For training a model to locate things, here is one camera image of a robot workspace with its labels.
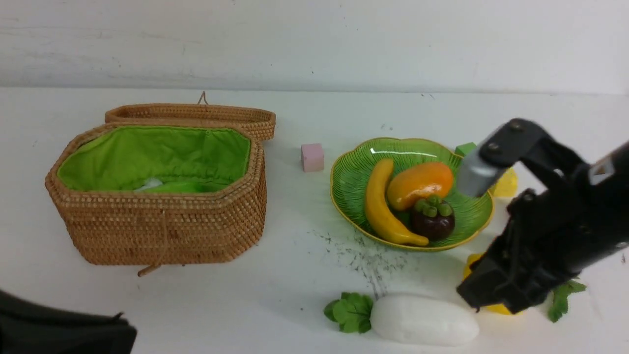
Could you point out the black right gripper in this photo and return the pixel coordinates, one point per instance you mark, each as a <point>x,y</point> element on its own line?
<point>549,239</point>

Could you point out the orange toy carrot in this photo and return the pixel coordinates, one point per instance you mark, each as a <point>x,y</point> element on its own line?
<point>560,299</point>

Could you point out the yellow toy lemon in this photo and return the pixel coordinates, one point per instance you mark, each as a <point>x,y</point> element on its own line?
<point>497,308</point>

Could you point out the purple toy mangosteen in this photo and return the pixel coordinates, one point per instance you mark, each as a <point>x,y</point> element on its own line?
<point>433,218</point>

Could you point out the orange toy mango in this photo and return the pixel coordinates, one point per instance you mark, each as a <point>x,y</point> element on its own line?
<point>418,182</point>

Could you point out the yellow toy banana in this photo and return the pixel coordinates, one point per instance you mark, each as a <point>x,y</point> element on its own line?
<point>379,215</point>

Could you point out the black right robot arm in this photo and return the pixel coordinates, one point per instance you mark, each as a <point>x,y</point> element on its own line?
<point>610,174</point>

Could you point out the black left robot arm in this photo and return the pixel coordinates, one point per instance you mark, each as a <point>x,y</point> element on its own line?
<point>28,328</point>

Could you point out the yellow foam cube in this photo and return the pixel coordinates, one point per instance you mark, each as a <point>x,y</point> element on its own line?
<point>506,186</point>

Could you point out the green leaf-shaped glass plate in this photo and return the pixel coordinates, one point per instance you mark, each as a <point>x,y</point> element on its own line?
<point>349,179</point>

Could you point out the green foam cube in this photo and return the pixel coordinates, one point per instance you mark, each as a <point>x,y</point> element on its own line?
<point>465,149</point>

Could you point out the white toy radish green leaves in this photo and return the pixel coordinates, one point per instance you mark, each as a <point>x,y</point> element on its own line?
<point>404,318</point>

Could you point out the pink foam cube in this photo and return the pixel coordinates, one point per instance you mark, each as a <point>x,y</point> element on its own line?
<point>312,157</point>

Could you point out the woven wicker basket lid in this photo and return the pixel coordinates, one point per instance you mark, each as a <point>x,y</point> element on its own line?
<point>259,123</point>

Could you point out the woven wicker basket green lining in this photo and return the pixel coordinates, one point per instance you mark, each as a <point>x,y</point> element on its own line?
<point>92,186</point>

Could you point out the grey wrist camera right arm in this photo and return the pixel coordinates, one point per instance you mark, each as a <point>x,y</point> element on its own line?
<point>518,141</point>

